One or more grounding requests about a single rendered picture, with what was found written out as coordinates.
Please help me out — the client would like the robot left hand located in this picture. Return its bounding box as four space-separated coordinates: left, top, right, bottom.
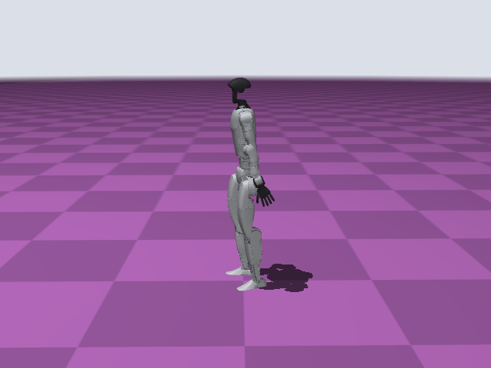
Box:
253 177 275 207

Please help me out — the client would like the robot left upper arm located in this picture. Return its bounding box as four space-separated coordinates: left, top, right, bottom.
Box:
239 111 257 156

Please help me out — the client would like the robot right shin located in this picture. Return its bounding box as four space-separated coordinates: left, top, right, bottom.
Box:
234 226 249 270

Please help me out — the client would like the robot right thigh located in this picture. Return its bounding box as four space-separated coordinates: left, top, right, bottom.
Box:
227 174 243 234

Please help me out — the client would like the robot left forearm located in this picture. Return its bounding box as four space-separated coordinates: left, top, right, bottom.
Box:
246 146 263 186

